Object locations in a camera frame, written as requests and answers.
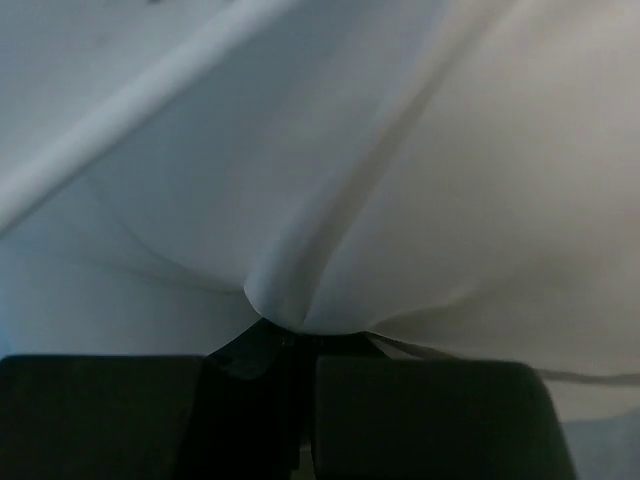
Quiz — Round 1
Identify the white pillow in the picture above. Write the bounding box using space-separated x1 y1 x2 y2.
0 0 640 421

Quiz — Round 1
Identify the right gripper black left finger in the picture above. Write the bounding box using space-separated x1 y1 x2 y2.
1 321 299 479

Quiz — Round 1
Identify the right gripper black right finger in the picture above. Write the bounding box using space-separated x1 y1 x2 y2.
309 335 575 479

